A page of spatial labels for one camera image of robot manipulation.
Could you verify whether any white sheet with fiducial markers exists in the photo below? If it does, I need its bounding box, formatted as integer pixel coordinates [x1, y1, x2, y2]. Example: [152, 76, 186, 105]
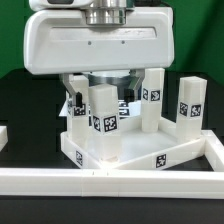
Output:
[59, 100, 141, 118]

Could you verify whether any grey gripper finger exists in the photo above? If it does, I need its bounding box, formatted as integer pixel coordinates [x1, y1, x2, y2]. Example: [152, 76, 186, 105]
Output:
[60, 73, 83, 107]
[124, 69, 145, 100]

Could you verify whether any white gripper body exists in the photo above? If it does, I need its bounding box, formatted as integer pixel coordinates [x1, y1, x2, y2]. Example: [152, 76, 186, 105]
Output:
[23, 7, 174, 75]

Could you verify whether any white right barrier rail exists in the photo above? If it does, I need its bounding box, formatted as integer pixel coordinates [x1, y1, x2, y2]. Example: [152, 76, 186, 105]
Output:
[202, 130, 224, 172]

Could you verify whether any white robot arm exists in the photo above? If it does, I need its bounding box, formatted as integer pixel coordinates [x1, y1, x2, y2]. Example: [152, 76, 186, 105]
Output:
[23, 0, 174, 102]

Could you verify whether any white barrier rail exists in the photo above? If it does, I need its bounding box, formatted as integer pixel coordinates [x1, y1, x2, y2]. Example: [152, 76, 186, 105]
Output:
[202, 130, 224, 172]
[0, 168, 224, 199]

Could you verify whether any white desk top tray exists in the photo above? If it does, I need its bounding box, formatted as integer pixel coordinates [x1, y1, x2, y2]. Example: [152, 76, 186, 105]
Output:
[61, 116, 205, 170]

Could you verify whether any white block at left edge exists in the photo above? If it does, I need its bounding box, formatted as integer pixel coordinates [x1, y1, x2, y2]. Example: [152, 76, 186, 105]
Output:
[0, 126, 8, 152]

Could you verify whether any white front barrier rail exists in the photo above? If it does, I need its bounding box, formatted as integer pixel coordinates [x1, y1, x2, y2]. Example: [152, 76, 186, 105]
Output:
[0, 168, 224, 199]

